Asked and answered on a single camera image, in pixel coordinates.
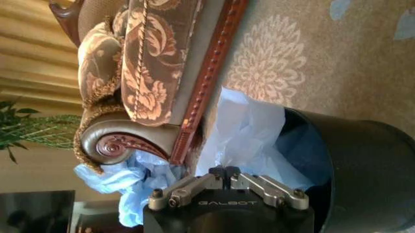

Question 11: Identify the glossy black cabinet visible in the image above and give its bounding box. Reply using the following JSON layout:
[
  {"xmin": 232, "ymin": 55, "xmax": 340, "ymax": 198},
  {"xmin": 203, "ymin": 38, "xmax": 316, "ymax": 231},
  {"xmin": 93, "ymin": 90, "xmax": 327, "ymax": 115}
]
[{"xmin": 0, "ymin": 190, "xmax": 76, "ymax": 233}]

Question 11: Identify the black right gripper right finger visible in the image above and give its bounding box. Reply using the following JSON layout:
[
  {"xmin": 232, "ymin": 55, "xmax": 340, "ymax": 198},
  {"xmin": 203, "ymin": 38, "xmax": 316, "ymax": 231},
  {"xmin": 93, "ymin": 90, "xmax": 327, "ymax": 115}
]
[{"xmin": 224, "ymin": 165, "xmax": 310, "ymax": 211}]

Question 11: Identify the beige pleated curtain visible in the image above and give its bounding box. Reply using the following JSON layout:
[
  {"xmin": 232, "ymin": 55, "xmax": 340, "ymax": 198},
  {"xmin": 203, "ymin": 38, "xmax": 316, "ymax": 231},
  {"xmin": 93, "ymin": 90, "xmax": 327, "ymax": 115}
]
[{"xmin": 0, "ymin": 0, "xmax": 81, "ymax": 117}]

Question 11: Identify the pale blue plastic garbage bag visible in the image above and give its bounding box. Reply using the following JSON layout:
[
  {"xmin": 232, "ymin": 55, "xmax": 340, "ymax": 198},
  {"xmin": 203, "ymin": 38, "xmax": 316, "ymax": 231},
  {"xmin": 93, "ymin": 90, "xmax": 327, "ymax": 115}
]
[{"xmin": 73, "ymin": 87, "xmax": 312, "ymax": 226}]

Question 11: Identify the brown floral upholstered sofa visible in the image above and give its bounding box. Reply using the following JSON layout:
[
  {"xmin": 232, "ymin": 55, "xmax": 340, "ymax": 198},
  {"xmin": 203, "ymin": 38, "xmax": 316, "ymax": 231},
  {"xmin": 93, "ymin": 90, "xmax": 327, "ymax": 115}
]
[{"xmin": 48, "ymin": 0, "xmax": 251, "ymax": 168}]

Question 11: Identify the brown floral fringed cushion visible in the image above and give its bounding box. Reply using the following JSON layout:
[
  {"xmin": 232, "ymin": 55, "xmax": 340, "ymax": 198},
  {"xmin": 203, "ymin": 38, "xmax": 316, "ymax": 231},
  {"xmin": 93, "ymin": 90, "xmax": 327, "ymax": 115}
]
[{"xmin": 76, "ymin": 20, "xmax": 128, "ymax": 109}]

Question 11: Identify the green leafy potted plant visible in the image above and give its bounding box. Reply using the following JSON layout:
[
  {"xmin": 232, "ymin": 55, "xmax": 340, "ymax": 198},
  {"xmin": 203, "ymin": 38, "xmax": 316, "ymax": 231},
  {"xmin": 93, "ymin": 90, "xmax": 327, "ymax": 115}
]
[{"xmin": 0, "ymin": 99, "xmax": 81, "ymax": 164}]

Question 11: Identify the beige floral patterned rug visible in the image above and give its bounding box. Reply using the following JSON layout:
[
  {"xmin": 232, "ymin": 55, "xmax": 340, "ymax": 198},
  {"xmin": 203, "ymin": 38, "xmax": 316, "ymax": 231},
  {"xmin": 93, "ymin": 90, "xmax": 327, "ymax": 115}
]
[{"xmin": 220, "ymin": 0, "xmax": 415, "ymax": 127}]

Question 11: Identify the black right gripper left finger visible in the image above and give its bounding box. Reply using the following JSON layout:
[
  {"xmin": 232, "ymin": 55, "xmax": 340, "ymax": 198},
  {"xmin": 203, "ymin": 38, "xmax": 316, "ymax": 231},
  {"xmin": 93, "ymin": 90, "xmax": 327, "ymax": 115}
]
[{"xmin": 148, "ymin": 165, "xmax": 225, "ymax": 211}]

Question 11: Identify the black round trash bin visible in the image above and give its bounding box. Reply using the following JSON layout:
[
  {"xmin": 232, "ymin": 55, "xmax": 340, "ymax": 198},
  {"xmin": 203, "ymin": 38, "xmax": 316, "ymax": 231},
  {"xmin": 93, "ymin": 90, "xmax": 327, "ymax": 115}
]
[{"xmin": 271, "ymin": 108, "xmax": 415, "ymax": 233}]

